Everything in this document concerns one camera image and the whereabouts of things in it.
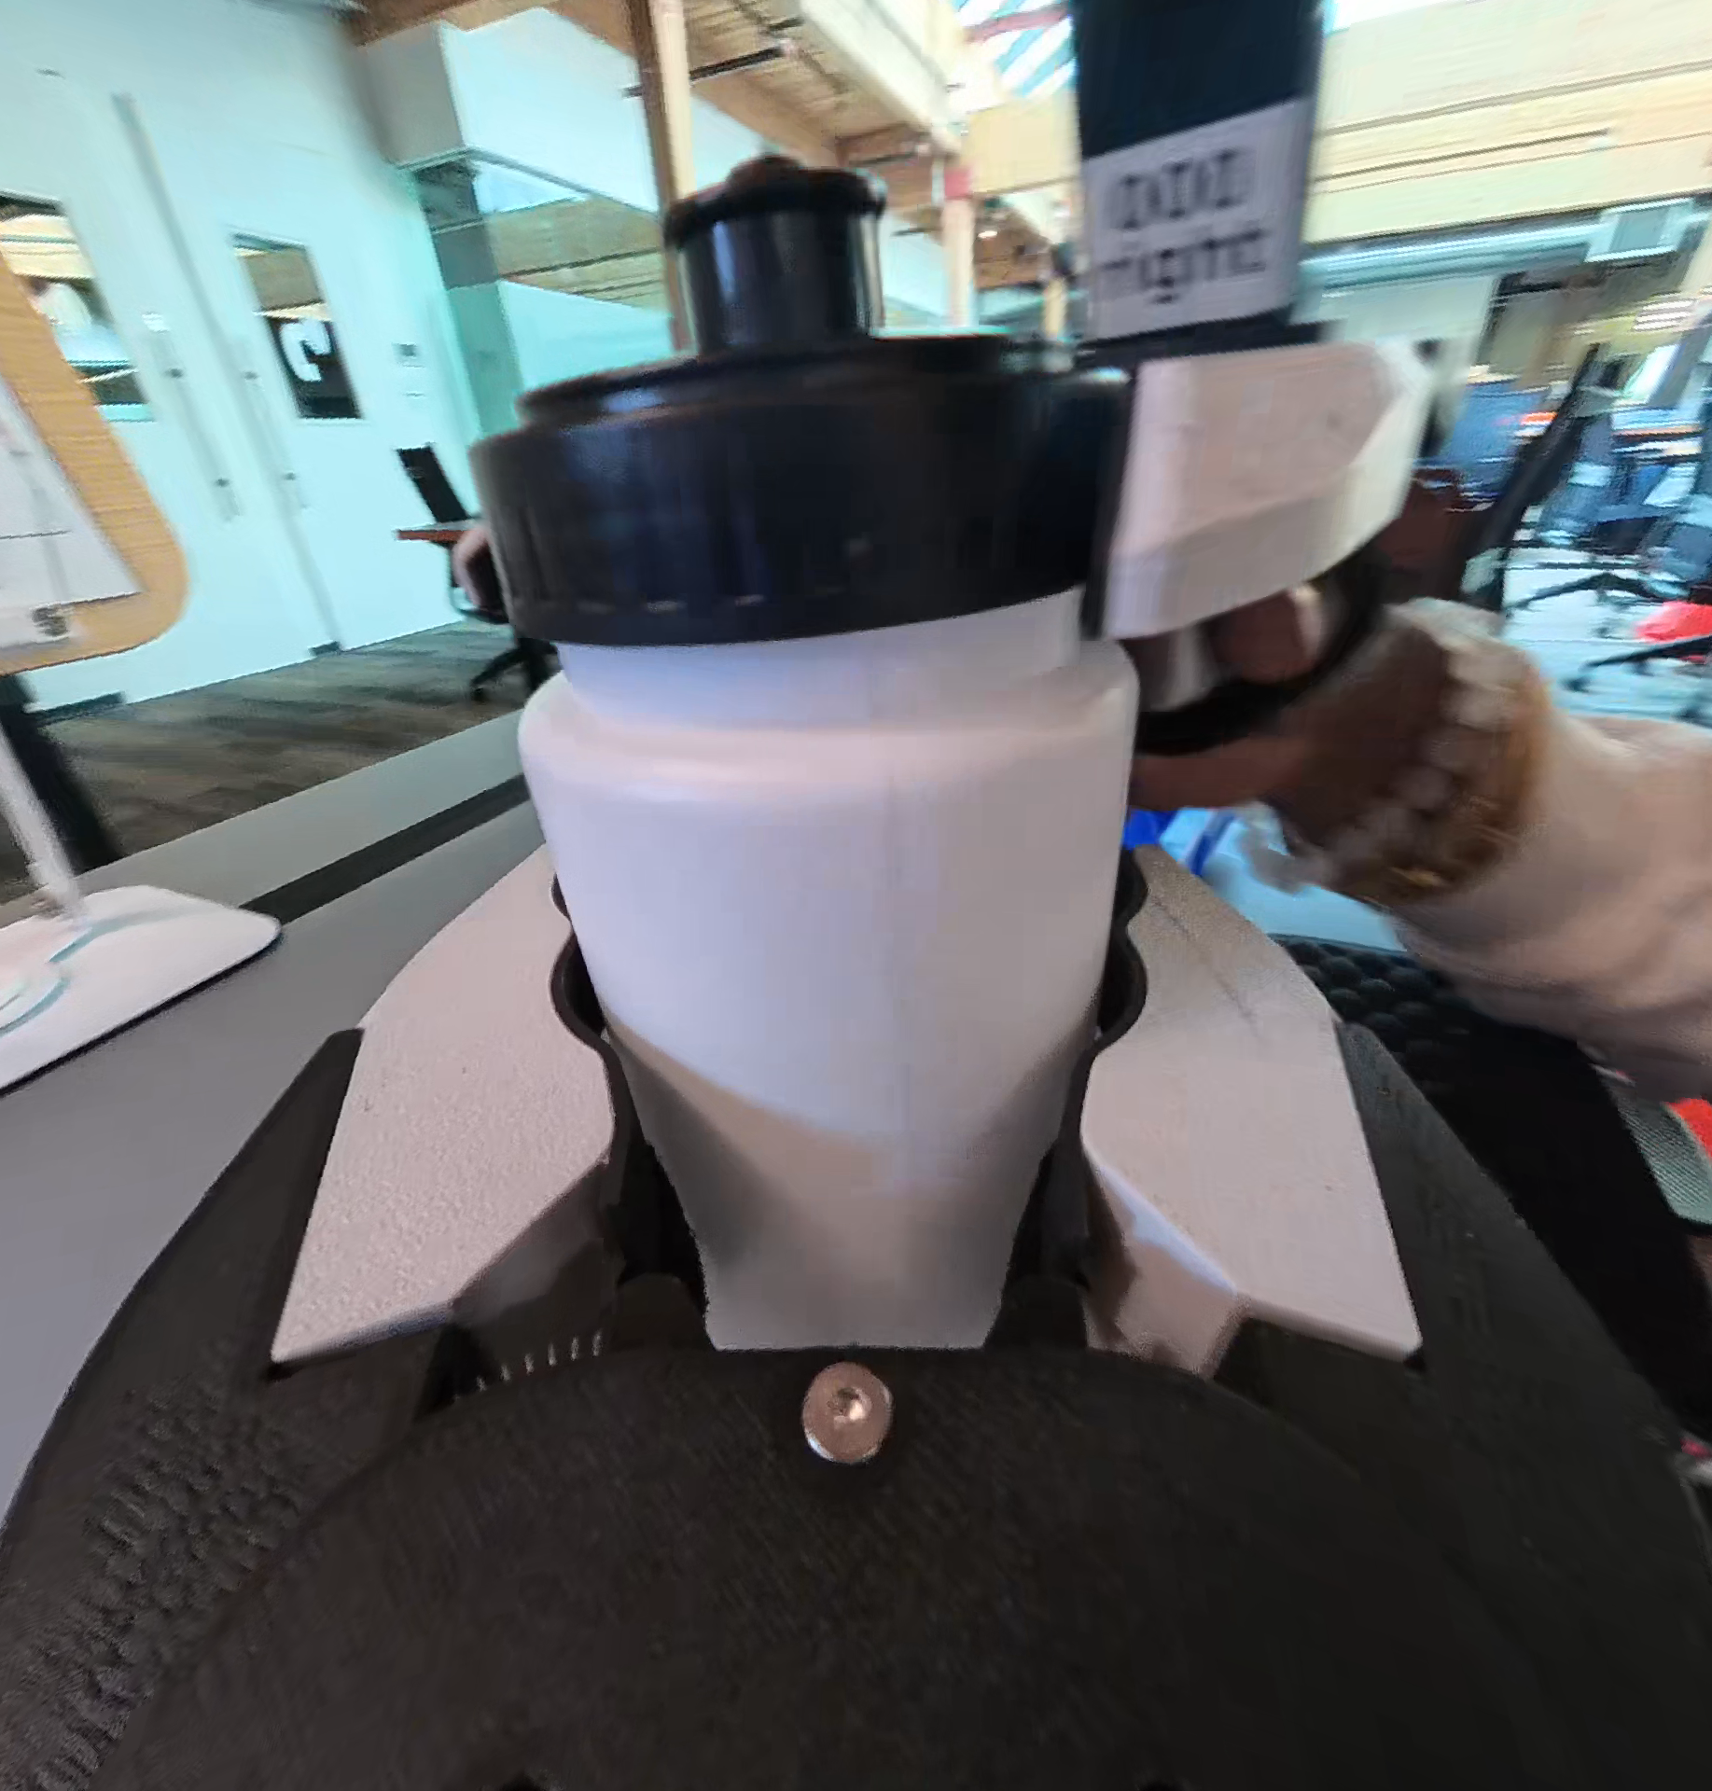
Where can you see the black office chair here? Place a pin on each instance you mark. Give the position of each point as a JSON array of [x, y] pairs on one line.
[[435, 482], [1683, 547], [1542, 460]]

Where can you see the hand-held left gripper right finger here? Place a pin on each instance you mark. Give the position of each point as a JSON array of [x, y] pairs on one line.
[[1219, 1145]]

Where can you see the white plastic bottle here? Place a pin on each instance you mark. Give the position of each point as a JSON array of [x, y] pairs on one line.
[[832, 866]]

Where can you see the wooden support post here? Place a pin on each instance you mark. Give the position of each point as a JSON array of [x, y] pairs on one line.
[[959, 251], [664, 167]]

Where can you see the wooden desk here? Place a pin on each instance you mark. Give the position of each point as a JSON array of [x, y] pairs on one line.
[[435, 526]]

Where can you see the blue plastic bin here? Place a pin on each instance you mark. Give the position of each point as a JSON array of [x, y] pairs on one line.
[[1226, 840]]

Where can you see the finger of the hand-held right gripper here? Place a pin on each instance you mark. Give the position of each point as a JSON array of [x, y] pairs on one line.
[[478, 575], [1264, 475]]

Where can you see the white door with window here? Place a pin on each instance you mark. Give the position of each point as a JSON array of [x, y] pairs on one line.
[[213, 588], [363, 560]]

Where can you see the grey wall vent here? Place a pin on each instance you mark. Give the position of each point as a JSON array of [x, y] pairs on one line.
[[1639, 228]]

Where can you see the wooden instruction board stand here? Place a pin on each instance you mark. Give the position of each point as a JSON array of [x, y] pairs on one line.
[[113, 490]]

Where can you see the black bottle lid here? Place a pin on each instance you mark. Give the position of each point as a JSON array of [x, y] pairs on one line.
[[803, 490]]

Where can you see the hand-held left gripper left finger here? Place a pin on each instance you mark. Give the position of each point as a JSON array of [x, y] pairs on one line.
[[449, 1145]]

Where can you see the person's right forearm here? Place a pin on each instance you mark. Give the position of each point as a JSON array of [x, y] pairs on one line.
[[1613, 894]]

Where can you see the person's right hand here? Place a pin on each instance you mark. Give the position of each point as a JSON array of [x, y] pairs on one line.
[[1373, 725]]

